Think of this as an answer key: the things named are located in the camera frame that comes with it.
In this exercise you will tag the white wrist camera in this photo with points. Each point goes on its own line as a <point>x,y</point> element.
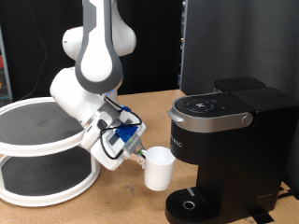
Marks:
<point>137,130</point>

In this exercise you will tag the clear water tank black lid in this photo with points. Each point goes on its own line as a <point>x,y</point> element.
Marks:
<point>239,84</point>

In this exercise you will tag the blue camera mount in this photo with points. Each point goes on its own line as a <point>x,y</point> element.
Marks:
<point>126,132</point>

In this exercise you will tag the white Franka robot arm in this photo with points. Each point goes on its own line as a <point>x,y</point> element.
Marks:
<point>96,62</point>

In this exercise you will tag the grey metal frame post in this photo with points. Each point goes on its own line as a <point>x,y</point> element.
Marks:
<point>181,46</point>

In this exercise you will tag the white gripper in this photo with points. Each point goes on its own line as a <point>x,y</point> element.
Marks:
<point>96,149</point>

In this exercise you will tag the white mug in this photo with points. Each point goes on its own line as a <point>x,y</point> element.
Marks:
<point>159,174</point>

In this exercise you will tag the black Keurig coffee machine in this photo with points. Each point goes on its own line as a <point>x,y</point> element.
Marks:
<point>236,149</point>

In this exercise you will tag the white two-tier turntable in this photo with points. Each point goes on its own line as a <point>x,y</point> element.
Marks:
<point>46,174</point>

